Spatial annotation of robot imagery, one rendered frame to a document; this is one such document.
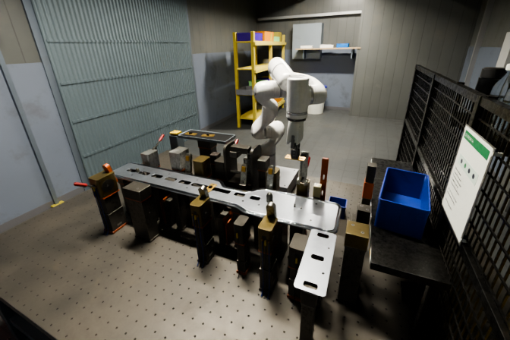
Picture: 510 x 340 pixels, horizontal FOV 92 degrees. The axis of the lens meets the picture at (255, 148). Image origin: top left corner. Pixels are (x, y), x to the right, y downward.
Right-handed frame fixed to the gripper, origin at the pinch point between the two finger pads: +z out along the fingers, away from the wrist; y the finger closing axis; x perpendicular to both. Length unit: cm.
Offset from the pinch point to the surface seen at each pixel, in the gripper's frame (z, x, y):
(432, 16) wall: -89, 128, -569
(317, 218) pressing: 27.4, 12.3, 5.0
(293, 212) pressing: 27.4, 1.2, 4.2
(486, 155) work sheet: -15, 55, 18
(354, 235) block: 21.7, 27.2, 17.0
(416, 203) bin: 24, 52, -18
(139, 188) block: 24, -77, 18
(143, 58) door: -30, -291, -204
